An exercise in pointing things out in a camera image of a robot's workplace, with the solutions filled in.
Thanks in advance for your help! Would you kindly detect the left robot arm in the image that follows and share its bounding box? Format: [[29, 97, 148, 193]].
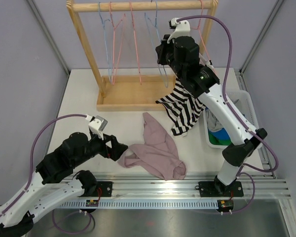
[[0, 132, 128, 237]]

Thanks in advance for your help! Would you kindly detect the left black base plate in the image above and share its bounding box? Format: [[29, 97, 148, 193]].
[[89, 181, 113, 198]]

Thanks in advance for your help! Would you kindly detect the aluminium mounting rail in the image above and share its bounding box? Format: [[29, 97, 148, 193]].
[[93, 172, 292, 199]]

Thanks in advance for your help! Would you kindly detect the white plastic basket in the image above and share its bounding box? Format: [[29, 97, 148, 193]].
[[203, 90, 259, 149]]

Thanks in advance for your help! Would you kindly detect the grey tank top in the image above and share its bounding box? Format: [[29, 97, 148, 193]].
[[206, 98, 246, 133]]

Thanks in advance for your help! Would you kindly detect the black white striped top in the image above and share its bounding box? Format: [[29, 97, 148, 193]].
[[156, 79, 205, 136]]

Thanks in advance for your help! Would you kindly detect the blue tank top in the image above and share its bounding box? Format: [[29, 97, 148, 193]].
[[211, 129, 230, 140]]

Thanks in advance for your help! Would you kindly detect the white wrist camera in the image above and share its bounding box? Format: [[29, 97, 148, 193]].
[[167, 18, 190, 43], [85, 115, 108, 140]]

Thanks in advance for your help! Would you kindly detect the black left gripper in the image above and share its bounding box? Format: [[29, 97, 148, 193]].
[[73, 130, 128, 167]]

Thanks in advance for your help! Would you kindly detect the light blue wire hanger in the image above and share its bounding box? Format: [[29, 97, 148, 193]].
[[98, 2, 113, 84]]

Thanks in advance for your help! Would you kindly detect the green tank top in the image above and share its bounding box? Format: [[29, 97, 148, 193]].
[[209, 133, 231, 146]]

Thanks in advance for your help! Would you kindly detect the mauve tank top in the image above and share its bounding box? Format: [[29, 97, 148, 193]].
[[117, 112, 186, 181]]

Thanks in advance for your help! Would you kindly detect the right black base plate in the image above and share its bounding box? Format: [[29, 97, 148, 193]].
[[195, 181, 244, 198]]

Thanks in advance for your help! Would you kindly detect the white slotted cable duct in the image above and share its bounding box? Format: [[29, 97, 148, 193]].
[[59, 199, 218, 209]]

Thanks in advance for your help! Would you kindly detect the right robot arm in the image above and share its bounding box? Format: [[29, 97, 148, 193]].
[[155, 35, 267, 196]]

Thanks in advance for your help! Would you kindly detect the pink wire hanger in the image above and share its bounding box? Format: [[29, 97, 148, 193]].
[[109, 1, 126, 85]]

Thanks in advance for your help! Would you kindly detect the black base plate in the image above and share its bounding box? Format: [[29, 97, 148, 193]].
[[89, 181, 113, 198], [195, 181, 244, 198]]

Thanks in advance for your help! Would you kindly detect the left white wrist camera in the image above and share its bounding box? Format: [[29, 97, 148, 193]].
[[85, 115, 108, 140]]

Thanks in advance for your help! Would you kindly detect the wooden clothes rack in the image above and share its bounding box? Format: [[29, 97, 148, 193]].
[[66, 0, 218, 112]]

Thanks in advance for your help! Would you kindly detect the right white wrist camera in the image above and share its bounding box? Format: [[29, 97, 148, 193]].
[[167, 18, 190, 43]]

